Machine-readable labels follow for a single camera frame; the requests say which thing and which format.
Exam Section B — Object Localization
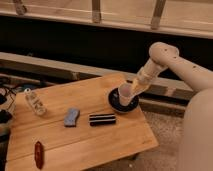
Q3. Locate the clear plastic bottle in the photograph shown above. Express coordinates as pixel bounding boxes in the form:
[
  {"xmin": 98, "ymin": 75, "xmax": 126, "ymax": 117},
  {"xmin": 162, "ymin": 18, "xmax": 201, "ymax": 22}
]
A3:
[{"xmin": 24, "ymin": 88, "xmax": 46, "ymax": 116}]

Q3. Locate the black rectangular case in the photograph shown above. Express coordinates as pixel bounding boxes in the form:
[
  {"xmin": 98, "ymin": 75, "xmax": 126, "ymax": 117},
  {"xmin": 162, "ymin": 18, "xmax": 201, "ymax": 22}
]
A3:
[{"xmin": 89, "ymin": 114, "xmax": 116, "ymax": 126}]

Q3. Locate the black cables bundle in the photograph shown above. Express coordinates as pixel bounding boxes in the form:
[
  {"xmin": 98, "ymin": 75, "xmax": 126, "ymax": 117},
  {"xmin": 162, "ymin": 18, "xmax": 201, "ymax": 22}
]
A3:
[{"xmin": 0, "ymin": 78, "xmax": 18, "ymax": 134}]

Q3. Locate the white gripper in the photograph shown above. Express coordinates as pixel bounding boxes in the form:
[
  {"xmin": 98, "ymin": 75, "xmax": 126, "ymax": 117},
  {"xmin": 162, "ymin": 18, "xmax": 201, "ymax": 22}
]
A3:
[{"xmin": 129, "ymin": 59, "xmax": 167, "ymax": 94}]

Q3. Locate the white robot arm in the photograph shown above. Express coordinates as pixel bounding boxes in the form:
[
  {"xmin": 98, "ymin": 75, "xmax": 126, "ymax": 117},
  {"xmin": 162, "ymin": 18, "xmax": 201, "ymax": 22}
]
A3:
[{"xmin": 130, "ymin": 42, "xmax": 213, "ymax": 171}]

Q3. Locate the blue sponge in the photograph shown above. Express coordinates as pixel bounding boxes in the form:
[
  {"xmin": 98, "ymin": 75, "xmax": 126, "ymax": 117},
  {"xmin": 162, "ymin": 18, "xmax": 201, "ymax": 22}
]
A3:
[{"xmin": 64, "ymin": 108, "xmax": 80, "ymax": 127}]

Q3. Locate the wooden table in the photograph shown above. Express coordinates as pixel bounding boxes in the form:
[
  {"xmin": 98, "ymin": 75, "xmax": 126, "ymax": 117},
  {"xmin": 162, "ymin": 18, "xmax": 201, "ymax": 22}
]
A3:
[{"xmin": 5, "ymin": 74, "xmax": 158, "ymax": 171}]

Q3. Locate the black ceramic bowl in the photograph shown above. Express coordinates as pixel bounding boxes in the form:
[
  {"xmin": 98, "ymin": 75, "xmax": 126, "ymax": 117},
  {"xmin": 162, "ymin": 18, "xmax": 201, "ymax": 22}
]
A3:
[{"xmin": 108, "ymin": 88, "xmax": 139, "ymax": 113}]

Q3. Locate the red pocket knife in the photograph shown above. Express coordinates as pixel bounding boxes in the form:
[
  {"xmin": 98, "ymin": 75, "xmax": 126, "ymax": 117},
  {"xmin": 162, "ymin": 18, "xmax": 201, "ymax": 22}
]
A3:
[{"xmin": 34, "ymin": 141, "xmax": 44, "ymax": 169}]

